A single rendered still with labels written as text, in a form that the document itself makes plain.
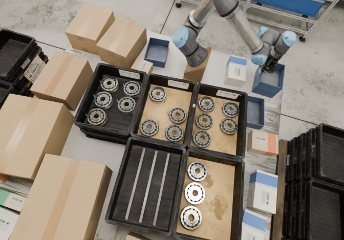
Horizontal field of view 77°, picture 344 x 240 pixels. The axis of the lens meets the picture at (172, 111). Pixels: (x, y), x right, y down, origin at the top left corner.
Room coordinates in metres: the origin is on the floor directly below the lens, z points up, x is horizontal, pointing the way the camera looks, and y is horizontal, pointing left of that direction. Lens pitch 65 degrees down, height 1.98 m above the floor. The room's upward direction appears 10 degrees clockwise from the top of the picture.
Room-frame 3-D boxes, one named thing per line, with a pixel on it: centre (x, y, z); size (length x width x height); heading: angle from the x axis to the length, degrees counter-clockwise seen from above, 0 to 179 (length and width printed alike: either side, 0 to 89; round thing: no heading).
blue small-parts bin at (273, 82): (0.94, -0.62, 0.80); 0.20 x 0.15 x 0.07; 171
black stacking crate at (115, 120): (0.52, 0.34, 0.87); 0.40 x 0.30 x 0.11; 178
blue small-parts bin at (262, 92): (0.94, -0.62, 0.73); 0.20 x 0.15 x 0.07; 170
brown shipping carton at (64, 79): (0.65, 0.70, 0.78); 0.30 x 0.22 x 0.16; 174
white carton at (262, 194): (0.19, -0.57, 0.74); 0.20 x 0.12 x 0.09; 173
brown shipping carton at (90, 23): (1.10, 0.67, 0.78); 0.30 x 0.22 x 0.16; 173
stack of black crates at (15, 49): (0.91, 1.36, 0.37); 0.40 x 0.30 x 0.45; 172
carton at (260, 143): (0.47, -0.59, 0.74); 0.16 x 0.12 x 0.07; 88
